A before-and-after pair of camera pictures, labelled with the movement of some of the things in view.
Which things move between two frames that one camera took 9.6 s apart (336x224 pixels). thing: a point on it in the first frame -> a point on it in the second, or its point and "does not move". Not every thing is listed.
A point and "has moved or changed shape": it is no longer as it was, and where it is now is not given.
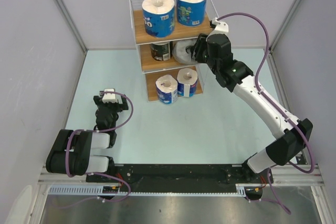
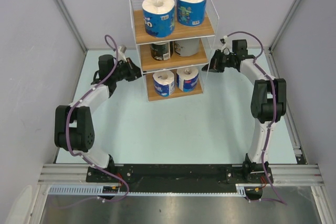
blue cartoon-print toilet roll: x=191 y=5 does not move
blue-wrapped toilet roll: x=158 y=11 does not move
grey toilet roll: x=179 y=53 has moved or changed shape
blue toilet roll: x=167 y=87 has moved or changed shape
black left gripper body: x=113 y=107 -> x=125 y=71
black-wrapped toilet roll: x=160 y=52 does not move
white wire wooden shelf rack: x=166 y=25 does not move
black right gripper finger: x=200 y=50 -> x=205 y=67
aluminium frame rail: x=290 y=174 does not move
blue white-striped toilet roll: x=187 y=82 has moved or changed shape
